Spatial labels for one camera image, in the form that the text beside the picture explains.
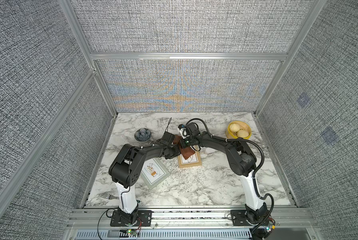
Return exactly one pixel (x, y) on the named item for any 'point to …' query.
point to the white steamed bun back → (234, 127)
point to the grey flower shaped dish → (142, 134)
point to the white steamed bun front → (243, 133)
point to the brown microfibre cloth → (186, 152)
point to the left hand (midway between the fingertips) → (182, 152)
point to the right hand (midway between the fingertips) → (179, 138)
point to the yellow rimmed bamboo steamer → (243, 125)
